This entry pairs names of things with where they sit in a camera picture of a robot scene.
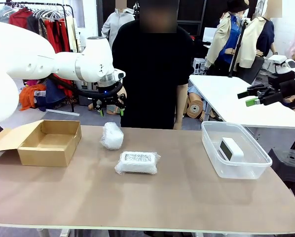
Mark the open brown cardboard box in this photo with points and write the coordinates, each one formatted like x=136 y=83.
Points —
x=44 y=158

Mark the white computer case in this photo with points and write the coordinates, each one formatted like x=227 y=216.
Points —
x=198 y=65

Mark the black plastic stool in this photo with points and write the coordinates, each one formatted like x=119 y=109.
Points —
x=290 y=168

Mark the opaque bubble-wrapped clock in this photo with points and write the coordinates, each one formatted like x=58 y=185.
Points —
x=111 y=135

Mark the black office chair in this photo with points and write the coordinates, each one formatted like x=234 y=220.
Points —
x=253 y=70

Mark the person in black shirt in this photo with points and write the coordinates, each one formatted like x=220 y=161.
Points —
x=152 y=74

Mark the bubble-wrapped clock showing display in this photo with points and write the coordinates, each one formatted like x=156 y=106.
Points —
x=137 y=164

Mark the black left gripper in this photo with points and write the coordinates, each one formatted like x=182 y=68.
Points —
x=108 y=93

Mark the white work table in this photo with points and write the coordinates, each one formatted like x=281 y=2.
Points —
x=219 y=98

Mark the person's left forearm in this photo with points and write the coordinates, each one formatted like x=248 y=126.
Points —
x=181 y=103

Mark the brown cardboard spool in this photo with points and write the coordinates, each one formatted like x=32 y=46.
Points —
x=195 y=108

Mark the mannequin navy top cream vest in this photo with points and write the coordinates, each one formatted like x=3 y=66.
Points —
x=263 y=37

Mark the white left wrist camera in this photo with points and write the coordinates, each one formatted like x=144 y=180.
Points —
x=120 y=74

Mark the white table frame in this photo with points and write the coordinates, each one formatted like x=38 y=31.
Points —
x=63 y=232

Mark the bare white digital clock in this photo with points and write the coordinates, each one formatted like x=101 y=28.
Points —
x=232 y=150

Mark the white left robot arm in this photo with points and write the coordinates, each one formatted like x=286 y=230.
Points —
x=26 y=56

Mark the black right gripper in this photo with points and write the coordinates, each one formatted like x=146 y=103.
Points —
x=280 y=92

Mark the dark blue cloth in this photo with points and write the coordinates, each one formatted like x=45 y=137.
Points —
x=51 y=98

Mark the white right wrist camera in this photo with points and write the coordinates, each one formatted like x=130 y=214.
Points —
x=277 y=58

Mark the person's left hand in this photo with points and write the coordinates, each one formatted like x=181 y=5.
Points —
x=178 y=125

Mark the clear plastic bin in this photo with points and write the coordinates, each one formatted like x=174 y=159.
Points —
x=211 y=148

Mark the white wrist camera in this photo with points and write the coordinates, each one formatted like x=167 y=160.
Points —
x=120 y=74
x=277 y=58

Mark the white monitor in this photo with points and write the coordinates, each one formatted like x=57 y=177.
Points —
x=209 y=34

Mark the red jacket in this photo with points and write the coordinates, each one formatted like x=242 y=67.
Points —
x=19 y=18

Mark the orange cloth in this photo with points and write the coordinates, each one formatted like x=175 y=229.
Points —
x=27 y=97

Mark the person's right forearm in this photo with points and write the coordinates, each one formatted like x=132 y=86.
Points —
x=123 y=91

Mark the black tripod pole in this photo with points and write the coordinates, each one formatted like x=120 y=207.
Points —
x=238 y=49

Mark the grey storage tub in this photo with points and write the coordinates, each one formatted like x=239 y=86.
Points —
x=84 y=101

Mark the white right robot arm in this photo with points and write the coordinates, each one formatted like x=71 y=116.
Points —
x=291 y=65

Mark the dark hanging garment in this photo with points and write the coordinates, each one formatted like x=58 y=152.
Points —
x=35 y=26

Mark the mannequin blue shirt beige coat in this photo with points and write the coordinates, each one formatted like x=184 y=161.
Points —
x=230 y=44

